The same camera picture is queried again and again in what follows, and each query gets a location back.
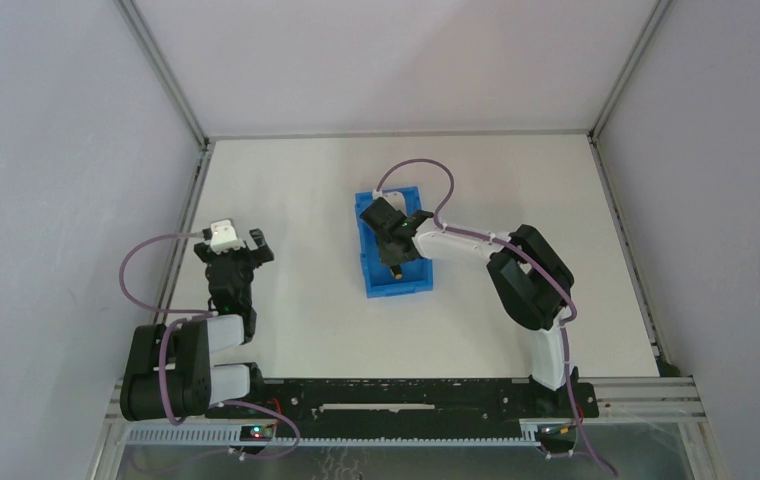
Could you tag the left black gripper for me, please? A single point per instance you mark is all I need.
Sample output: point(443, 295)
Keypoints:
point(232, 255)

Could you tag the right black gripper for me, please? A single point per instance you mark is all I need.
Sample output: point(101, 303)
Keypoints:
point(391, 245)

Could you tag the black yellow screwdriver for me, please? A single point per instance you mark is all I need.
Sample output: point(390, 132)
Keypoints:
point(396, 272)

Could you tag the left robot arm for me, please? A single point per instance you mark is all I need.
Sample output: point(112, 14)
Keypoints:
point(170, 373)

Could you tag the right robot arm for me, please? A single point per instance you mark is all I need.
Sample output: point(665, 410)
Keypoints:
point(532, 282)

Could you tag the blue plastic bin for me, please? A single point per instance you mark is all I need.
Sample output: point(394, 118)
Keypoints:
point(379, 281)

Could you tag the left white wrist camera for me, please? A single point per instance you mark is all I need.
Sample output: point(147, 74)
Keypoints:
point(221, 236)

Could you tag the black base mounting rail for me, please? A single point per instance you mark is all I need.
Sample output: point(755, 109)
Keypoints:
point(431, 408)

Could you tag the back aluminium frame rail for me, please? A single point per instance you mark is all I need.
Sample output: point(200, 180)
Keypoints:
point(405, 134)

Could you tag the aluminium frame rail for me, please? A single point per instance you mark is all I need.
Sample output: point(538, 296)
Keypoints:
point(138, 25)
point(628, 203)
point(405, 134)

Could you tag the left aluminium frame rail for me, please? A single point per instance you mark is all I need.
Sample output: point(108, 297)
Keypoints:
point(138, 25)

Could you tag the grey slotted cable duct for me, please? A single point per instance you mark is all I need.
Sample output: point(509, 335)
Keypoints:
point(230, 435)

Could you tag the right aluminium frame rail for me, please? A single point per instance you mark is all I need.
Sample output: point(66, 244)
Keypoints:
point(628, 203)

